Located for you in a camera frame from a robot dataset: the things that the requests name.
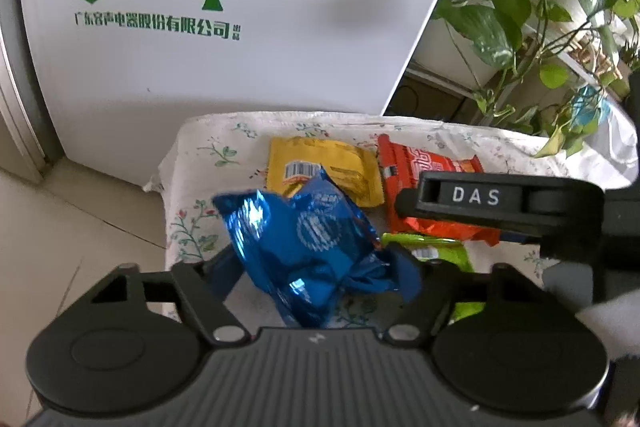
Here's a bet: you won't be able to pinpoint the blue foil snack bag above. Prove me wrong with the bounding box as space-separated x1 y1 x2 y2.
213 168 399 329

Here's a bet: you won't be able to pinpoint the orange red snack packet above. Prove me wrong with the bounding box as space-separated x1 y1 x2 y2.
376 133 502 249

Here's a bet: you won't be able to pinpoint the green snack packet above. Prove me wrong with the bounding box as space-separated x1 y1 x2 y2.
380 232 487 323

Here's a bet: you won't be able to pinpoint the floral tablecloth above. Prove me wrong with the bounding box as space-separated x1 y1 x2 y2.
145 112 630 333

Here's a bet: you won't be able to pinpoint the white metal plant stand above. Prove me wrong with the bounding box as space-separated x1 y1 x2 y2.
509 34 630 109

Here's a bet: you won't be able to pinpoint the yellow snack packet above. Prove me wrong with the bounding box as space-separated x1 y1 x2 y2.
266 136 384 208

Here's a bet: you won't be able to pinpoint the pothos plant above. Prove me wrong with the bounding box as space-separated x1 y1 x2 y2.
430 0 640 160

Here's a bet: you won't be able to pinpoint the white refrigerator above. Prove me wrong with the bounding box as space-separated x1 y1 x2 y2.
21 0 437 184

